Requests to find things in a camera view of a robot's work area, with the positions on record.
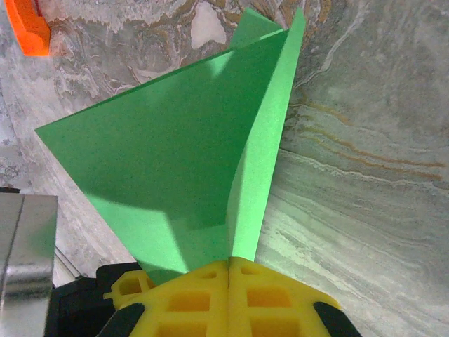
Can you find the orange curved plastic block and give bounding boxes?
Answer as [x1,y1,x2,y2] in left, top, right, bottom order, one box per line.
[6,0,51,57]

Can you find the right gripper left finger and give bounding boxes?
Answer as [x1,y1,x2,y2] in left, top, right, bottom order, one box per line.
[101,258,231,337]

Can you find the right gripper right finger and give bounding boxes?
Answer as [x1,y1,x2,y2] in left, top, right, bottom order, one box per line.
[228,256,362,337]

